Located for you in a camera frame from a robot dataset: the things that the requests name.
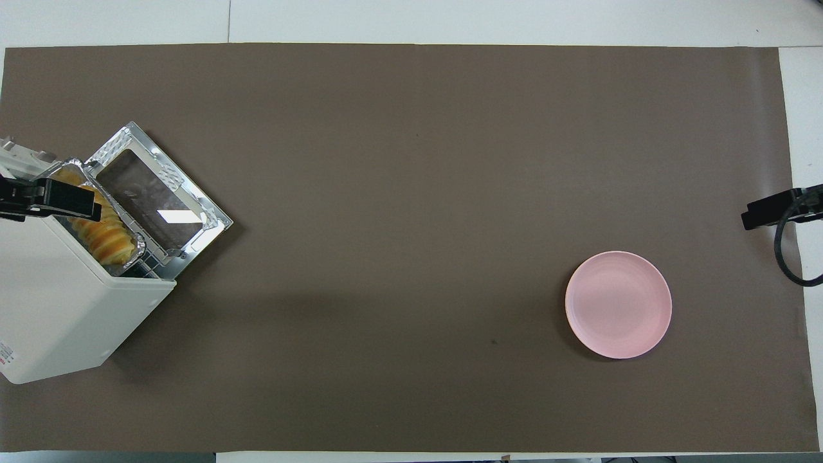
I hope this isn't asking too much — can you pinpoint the brown table mat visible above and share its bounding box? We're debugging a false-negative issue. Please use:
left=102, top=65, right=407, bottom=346
left=0, top=43, right=819, bottom=453

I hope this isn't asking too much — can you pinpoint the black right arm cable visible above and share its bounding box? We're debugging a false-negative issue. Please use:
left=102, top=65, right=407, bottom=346
left=775, top=190, right=823, bottom=287

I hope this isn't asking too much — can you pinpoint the glass oven door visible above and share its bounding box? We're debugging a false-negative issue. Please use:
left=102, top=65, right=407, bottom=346
left=84, top=121, right=233, bottom=282

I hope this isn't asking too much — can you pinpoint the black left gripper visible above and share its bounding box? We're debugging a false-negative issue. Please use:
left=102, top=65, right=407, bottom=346
left=0, top=176, right=102, bottom=222

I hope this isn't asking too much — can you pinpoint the pink round plate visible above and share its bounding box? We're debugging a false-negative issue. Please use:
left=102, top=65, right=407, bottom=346
left=565, top=251, right=673, bottom=359

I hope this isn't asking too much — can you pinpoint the aluminium foil tray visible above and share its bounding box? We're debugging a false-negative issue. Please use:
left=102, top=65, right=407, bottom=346
left=40, top=158, right=147, bottom=272

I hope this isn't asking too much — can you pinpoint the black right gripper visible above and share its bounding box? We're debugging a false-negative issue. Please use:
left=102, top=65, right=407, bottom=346
left=741, top=185, right=823, bottom=230

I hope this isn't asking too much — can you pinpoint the golden croissant bread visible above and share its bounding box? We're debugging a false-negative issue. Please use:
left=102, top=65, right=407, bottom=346
left=53, top=166, right=137, bottom=267

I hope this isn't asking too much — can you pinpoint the metal oven wire rack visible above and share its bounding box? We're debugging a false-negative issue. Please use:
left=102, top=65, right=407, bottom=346
left=132, top=235, right=169, bottom=278

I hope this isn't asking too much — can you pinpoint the white toaster oven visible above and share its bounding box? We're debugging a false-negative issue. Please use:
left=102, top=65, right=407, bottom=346
left=0, top=135, right=177, bottom=385

